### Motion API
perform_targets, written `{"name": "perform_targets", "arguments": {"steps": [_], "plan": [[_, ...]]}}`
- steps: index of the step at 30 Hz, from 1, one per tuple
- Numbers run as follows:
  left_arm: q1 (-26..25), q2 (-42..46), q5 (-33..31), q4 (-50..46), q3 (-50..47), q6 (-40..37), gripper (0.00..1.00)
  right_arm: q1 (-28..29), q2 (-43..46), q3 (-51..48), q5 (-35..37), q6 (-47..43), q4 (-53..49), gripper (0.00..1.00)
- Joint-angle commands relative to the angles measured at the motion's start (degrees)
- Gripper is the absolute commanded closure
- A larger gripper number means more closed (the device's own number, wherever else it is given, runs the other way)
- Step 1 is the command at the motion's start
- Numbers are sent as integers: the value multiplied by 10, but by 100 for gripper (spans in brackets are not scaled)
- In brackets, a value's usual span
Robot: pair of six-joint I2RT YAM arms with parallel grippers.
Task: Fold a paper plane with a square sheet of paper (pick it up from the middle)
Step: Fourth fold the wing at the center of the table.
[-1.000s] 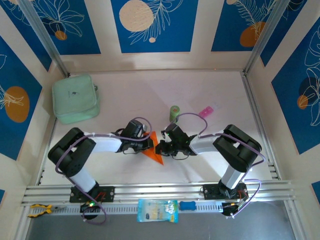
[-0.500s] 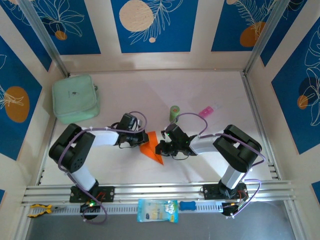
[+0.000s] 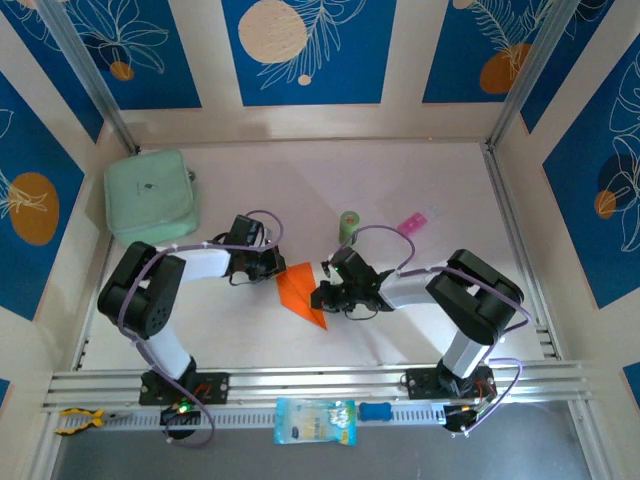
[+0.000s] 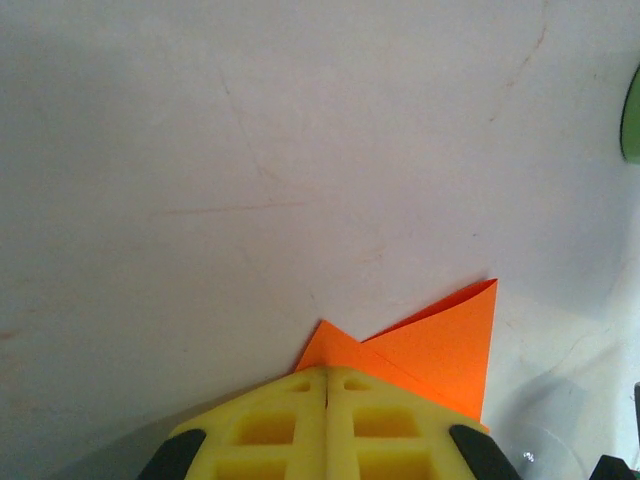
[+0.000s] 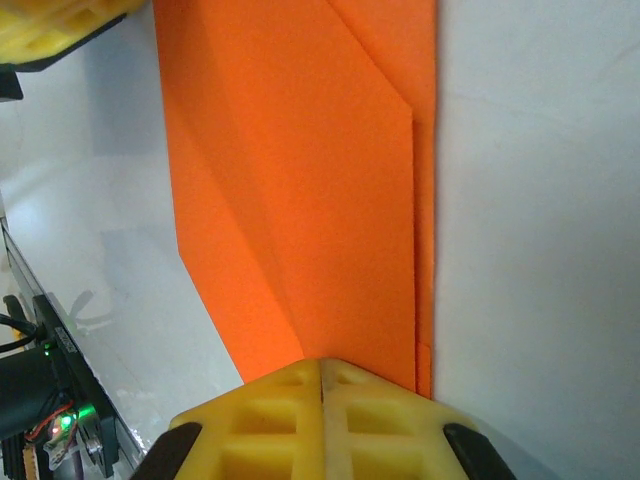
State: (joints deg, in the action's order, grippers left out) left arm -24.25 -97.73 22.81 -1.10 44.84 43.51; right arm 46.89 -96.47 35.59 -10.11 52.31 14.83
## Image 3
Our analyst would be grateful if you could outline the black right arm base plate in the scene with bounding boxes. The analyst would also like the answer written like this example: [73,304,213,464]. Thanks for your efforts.
[399,367,499,401]

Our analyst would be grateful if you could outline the pink plastic box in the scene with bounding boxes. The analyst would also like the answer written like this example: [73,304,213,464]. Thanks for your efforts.
[397,211,429,239]

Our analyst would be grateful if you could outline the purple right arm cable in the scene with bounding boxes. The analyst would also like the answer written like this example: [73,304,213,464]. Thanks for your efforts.
[332,223,532,439]

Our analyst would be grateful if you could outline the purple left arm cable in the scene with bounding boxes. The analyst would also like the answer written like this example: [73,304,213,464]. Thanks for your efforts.
[117,208,287,449]

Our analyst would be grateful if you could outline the mint green fabric pouch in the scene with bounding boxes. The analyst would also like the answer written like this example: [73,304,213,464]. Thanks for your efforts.
[103,148,204,250]

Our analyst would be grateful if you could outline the orange square paper sheet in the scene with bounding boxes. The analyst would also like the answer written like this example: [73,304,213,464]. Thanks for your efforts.
[275,262,330,332]

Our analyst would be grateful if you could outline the yellow-handled pliers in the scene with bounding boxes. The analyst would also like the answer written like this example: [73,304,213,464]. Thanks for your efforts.
[53,407,134,436]

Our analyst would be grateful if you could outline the aluminium extrusion rail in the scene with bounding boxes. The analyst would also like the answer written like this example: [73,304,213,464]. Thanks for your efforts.
[42,360,594,414]

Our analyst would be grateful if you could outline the white slotted cable duct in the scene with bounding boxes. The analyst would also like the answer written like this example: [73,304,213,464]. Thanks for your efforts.
[54,399,451,435]

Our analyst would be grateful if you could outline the green can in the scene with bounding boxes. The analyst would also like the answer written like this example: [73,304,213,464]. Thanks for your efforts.
[339,210,362,248]

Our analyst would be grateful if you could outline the wet wipes packet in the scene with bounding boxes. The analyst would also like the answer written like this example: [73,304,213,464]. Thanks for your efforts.
[273,397,359,446]

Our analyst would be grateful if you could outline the blue bone-shaped object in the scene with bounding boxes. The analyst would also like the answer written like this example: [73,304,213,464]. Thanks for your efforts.
[359,401,393,423]

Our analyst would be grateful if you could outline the aluminium frame post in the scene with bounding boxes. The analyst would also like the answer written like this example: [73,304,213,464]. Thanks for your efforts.
[484,0,589,151]
[37,0,141,154]

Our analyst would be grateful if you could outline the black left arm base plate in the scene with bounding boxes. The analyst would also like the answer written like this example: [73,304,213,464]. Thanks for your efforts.
[138,371,231,406]

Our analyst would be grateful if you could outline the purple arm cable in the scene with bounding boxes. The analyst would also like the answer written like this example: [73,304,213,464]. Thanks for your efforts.
[117,208,287,449]
[332,223,532,439]

